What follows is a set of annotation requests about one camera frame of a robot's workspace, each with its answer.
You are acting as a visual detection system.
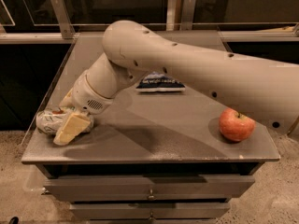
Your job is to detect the brass drawer knob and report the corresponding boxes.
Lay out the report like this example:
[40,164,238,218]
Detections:
[148,189,156,201]
[149,212,155,220]

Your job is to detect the brass top drawer knob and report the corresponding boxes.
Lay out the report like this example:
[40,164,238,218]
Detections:
[148,189,156,201]

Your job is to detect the clear acrylic panel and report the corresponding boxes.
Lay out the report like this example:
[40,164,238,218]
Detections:
[24,0,299,25]

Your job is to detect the white green soda can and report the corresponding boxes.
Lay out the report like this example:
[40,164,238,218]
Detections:
[36,106,94,135]

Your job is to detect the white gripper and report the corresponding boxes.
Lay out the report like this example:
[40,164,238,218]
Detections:
[53,71,113,146]

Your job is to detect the red apple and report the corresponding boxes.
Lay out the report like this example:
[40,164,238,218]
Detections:
[219,108,256,142]

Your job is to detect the brass middle drawer knob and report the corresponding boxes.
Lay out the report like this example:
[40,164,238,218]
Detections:
[149,212,155,220]

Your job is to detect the left metal bracket post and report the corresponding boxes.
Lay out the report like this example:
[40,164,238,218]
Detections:
[50,0,75,39]

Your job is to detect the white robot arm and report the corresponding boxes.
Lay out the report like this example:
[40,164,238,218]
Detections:
[60,21,299,140]

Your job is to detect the right metal bracket post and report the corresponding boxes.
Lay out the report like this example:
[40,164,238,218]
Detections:
[180,0,196,30]

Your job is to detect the grey drawer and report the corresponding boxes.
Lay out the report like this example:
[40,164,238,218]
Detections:
[44,175,255,202]
[70,203,230,220]

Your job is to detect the top grey drawer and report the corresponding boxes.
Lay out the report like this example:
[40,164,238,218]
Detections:
[44,175,255,202]

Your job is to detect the middle grey drawer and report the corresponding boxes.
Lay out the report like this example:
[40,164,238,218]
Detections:
[70,203,230,220]

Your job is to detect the blue salt vinegar chip bag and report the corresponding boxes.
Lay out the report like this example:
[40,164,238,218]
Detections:
[135,72,185,92]

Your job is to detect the grey drawer cabinet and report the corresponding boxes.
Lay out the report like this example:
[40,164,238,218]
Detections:
[21,30,281,224]

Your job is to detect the metal bracket post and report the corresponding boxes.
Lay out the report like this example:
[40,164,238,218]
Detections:
[180,0,196,30]
[50,0,75,39]

